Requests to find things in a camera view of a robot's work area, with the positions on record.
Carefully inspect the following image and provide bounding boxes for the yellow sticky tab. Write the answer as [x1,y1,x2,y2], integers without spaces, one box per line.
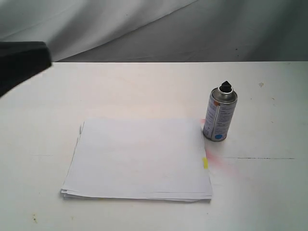
[203,157,208,169]

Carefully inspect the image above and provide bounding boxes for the white paper stack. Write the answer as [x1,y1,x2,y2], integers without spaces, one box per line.
[61,118,212,202]

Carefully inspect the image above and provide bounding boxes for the white spray paint can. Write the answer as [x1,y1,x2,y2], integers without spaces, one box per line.
[203,81,238,142]

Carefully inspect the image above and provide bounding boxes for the white backdrop cloth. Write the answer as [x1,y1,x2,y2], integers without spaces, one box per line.
[0,0,308,62]

